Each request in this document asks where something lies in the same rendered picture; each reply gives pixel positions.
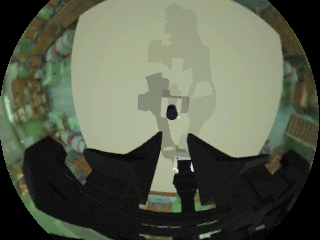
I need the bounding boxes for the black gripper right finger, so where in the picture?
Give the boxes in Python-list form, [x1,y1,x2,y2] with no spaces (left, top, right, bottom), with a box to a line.
[187,133,271,207]

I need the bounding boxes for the black cylinder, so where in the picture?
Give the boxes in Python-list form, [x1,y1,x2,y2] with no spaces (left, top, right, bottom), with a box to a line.
[165,105,179,121]

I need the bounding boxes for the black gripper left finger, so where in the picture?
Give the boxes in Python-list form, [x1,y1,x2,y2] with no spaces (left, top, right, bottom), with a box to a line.
[83,131,163,205]

